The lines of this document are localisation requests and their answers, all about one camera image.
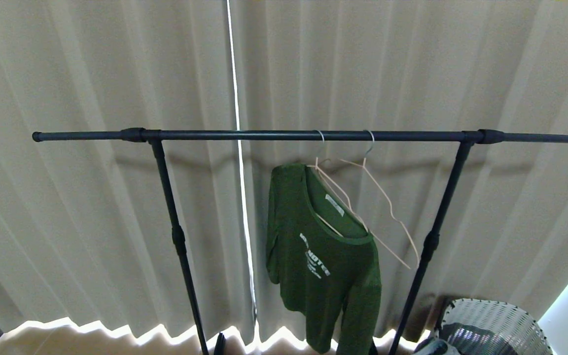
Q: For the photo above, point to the pink clothes hanger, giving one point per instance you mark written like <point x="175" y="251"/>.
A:
<point x="364" y="161"/>
<point x="316" y="163"/>

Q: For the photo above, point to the green long-sleeved shirt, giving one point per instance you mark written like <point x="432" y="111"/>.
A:
<point x="323" y="296"/>

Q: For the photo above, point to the white laundry basket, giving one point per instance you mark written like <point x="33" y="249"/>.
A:
<point x="501" y="325"/>

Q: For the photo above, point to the black clothes rack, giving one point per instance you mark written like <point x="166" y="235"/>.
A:
<point x="264" y="135"/>

